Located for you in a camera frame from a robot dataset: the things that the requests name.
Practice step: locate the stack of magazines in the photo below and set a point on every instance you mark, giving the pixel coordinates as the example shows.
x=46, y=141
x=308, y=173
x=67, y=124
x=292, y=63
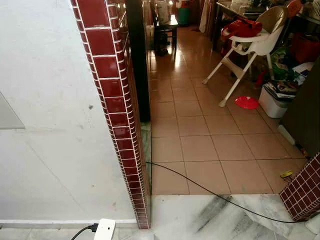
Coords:
x=282, y=90

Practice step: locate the dark wooden stool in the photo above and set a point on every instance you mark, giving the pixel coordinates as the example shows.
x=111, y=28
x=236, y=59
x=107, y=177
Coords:
x=165, y=29

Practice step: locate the orange round object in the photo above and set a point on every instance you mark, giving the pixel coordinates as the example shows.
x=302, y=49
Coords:
x=294, y=7

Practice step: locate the white baby high chair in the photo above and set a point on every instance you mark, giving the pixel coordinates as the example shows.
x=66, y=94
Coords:
x=260, y=46

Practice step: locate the red round plastic plate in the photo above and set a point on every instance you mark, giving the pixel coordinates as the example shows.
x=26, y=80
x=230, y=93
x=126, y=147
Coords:
x=247, y=103

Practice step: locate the red bag with white trim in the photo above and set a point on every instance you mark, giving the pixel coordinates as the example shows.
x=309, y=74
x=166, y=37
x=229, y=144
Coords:
x=242, y=29

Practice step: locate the white plastic storage bin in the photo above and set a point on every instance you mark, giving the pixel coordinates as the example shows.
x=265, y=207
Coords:
x=270, y=106

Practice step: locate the dark door frame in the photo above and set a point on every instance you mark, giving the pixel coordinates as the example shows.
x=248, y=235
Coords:
x=137, y=55

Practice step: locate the green patterned bag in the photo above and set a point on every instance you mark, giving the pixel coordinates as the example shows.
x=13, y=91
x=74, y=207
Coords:
x=281, y=62

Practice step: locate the white woven basket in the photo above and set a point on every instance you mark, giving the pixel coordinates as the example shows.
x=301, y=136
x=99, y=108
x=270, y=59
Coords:
x=315, y=7

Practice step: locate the small yellow floor object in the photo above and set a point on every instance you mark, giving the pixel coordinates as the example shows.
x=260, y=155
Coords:
x=286, y=174

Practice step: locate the large dark red bag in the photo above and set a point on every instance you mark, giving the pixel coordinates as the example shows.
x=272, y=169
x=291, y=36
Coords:
x=306, y=49

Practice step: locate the dark brown cabinet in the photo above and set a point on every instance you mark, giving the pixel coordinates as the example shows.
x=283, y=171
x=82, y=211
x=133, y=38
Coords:
x=305, y=115

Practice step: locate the green plastic bin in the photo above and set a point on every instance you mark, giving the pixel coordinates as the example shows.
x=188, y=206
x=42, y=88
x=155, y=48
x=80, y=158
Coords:
x=183, y=16

